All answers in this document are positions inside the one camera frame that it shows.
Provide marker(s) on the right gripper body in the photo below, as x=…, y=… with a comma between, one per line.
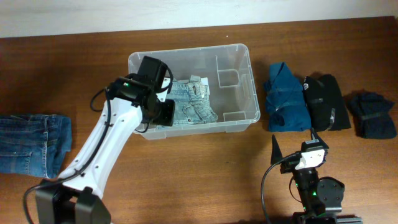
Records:
x=289, y=166

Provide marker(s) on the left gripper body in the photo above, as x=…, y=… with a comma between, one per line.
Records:
x=168, y=112

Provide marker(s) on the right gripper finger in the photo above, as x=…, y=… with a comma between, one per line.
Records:
x=276, y=155
x=317, y=138

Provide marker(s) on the black garment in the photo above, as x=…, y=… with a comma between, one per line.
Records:
x=325, y=103

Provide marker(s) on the light blue jeans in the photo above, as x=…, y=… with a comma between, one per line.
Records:
x=190, y=107

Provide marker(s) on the teal blue garment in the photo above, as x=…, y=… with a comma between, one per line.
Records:
x=285, y=102

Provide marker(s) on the dark navy garment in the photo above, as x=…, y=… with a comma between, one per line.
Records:
x=371, y=110

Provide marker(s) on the dark blue jeans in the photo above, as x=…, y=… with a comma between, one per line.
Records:
x=34, y=144

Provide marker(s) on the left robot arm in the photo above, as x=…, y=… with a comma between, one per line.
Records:
x=136, y=99

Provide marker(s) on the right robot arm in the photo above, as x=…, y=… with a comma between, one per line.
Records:
x=321, y=197

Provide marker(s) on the white label in bin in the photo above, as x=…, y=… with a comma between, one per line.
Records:
x=204, y=87

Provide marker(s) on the clear plastic storage bin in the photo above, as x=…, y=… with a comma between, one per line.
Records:
x=232, y=89

